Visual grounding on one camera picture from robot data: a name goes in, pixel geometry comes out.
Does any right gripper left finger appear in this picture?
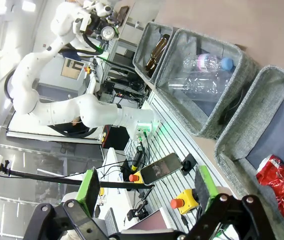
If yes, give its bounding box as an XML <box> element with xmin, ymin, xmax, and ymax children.
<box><xmin>23</xmin><ymin>167</ymin><xmax>113</xmax><ymax>240</ymax></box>

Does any brown glass bottle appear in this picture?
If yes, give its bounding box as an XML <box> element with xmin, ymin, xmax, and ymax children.
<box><xmin>145</xmin><ymin>33</ymin><xmax>171</xmax><ymax>77</ymax></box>

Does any metal equipment rack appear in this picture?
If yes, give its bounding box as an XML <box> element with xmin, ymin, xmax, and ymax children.
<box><xmin>99</xmin><ymin>39</ymin><xmax>156</xmax><ymax>106</ymax></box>

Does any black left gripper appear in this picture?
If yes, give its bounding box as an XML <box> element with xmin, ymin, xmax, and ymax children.
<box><xmin>89</xmin><ymin>12</ymin><xmax>108</xmax><ymax>35</ymax></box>

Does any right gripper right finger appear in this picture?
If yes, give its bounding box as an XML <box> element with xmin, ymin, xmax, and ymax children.
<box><xmin>186</xmin><ymin>164</ymin><xmax>282</xmax><ymax>240</ymax></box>

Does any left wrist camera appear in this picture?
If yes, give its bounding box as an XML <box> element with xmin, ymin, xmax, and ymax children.
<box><xmin>95</xmin><ymin>2</ymin><xmax>114</xmax><ymax>17</ymax></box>

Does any large yellow emergency stop button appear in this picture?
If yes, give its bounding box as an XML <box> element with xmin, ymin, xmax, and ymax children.
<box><xmin>170</xmin><ymin>188</ymin><xmax>200</xmax><ymax>216</ymax></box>

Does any black smartphone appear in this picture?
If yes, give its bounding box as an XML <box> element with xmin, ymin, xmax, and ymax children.
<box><xmin>140</xmin><ymin>152</ymin><xmax>184</xmax><ymax>187</ymax></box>

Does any small yellow emergency stop button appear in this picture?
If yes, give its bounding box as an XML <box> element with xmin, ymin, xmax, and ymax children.
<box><xmin>128</xmin><ymin>170</ymin><xmax>146</xmax><ymax>184</ymax></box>

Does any grey fabric basket labelled Bottle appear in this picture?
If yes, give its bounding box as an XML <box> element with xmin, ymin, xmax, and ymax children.
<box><xmin>132</xmin><ymin>21</ymin><xmax>181</xmax><ymax>85</ymax></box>

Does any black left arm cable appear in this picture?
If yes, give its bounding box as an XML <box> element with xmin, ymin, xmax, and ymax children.
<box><xmin>81</xmin><ymin>31</ymin><xmax>106</xmax><ymax>56</ymax></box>

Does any crushed red can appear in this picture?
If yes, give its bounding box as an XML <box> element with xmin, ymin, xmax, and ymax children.
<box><xmin>255</xmin><ymin>154</ymin><xmax>284</xmax><ymax>219</ymax></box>

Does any grey keyboard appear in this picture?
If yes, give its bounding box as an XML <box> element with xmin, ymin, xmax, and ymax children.
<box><xmin>103</xmin><ymin>207</ymin><xmax>120</xmax><ymax>234</ymax></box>

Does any grey fabric basket labelled Plastic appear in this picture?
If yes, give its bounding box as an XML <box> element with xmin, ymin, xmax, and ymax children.
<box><xmin>153</xmin><ymin>28</ymin><xmax>261</xmax><ymax>138</ymax></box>

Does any slotted aluminium table frame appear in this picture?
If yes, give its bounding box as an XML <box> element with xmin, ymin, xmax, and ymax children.
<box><xmin>121</xmin><ymin>91</ymin><xmax>224</xmax><ymax>240</ymax></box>

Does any grey fabric basket labelled Can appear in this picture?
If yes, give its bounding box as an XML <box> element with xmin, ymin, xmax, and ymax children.
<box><xmin>213</xmin><ymin>64</ymin><xmax>284</xmax><ymax>240</ymax></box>

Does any silver topped drink can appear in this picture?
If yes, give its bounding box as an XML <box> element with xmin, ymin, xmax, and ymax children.
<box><xmin>100</xmin><ymin>25</ymin><xmax>116</xmax><ymax>41</ymax></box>

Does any black and red control box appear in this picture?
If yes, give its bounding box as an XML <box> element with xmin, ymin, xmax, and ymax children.
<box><xmin>101</xmin><ymin>123</ymin><xmax>131</xmax><ymax>151</ymax></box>

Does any pink labelled plastic bottle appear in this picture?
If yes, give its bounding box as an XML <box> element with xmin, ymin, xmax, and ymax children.
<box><xmin>182</xmin><ymin>53</ymin><xmax>235</xmax><ymax>74</ymax></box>

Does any small black clamp stand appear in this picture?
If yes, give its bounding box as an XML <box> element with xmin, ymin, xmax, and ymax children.
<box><xmin>126</xmin><ymin>199</ymin><xmax>151</xmax><ymax>222</ymax></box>

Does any black phone holder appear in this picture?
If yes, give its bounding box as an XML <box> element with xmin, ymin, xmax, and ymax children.
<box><xmin>181</xmin><ymin>153</ymin><xmax>197</xmax><ymax>175</ymax></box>

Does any clear unlabelled plastic bottle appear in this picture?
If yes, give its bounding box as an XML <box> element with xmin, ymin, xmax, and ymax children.
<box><xmin>168</xmin><ymin>71</ymin><xmax>233</xmax><ymax>102</ymax></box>

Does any small brown box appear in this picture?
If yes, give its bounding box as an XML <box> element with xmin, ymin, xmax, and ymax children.
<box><xmin>118</xmin><ymin>5</ymin><xmax>130</xmax><ymax>23</ymax></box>

